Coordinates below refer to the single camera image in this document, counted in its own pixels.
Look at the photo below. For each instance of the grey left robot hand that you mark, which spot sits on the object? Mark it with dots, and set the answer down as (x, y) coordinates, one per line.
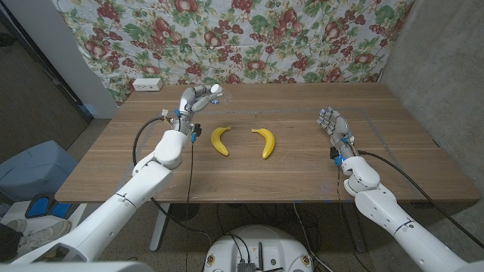
(188, 104)

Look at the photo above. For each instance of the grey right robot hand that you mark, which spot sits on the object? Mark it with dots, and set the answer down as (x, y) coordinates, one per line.
(337, 126)

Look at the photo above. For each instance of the clear medicine bottle white cap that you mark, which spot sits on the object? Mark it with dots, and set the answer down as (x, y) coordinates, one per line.
(216, 88)

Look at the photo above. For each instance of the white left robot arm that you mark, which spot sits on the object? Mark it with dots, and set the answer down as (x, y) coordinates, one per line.
(125, 200)

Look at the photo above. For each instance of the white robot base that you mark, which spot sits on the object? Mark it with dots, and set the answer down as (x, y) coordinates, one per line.
(261, 242)

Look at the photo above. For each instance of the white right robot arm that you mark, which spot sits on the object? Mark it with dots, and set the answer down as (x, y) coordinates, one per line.
(387, 213)

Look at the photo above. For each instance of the yellow toy banana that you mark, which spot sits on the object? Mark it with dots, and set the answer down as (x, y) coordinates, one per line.
(269, 145)
(218, 146)

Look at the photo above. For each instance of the white power strip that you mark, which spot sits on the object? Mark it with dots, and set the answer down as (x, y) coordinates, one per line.
(147, 84)

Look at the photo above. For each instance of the floral fruit print backdrop cloth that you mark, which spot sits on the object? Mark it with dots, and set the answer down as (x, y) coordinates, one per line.
(246, 38)

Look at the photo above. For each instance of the grey table leg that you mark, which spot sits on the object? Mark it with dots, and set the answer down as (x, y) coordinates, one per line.
(353, 226)

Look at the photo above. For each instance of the black round floor grille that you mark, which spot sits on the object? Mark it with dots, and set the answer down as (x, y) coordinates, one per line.
(184, 211)

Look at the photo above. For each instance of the white table leg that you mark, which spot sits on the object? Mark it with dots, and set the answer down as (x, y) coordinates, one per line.
(160, 223)

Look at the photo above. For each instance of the blue-grey plastic bin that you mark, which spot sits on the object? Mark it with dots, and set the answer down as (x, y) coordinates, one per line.
(34, 170)

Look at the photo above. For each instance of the blue and black foot pedal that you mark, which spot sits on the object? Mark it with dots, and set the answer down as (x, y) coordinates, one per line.
(38, 207)

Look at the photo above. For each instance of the grey sneaker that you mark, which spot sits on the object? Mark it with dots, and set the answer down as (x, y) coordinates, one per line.
(16, 225)
(41, 234)

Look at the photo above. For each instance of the dark trouser leg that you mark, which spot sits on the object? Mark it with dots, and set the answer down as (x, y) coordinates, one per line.
(8, 242)

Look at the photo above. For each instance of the black door frame strip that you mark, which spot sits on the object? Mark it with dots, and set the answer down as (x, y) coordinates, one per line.
(86, 112)

